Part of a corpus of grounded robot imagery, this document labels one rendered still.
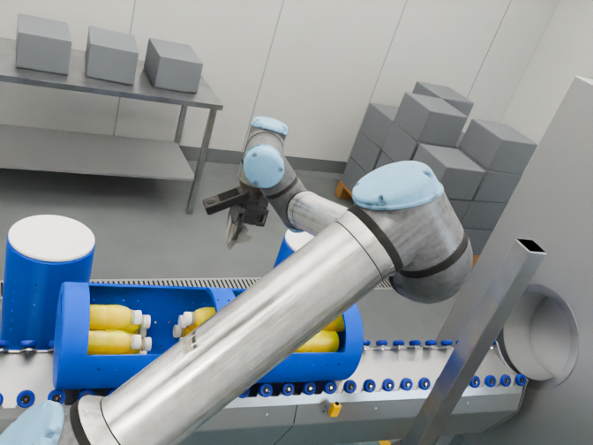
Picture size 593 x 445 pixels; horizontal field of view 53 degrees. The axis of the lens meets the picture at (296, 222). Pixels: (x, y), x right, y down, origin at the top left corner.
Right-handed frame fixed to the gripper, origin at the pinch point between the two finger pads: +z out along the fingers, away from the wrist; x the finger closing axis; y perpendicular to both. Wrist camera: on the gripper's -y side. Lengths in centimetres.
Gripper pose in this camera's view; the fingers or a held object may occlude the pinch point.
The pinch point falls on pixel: (227, 244)
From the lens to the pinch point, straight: 162.2
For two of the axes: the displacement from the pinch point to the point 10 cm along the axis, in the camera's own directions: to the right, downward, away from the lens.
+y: 9.1, 0.8, 4.1
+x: -3.1, -5.4, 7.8
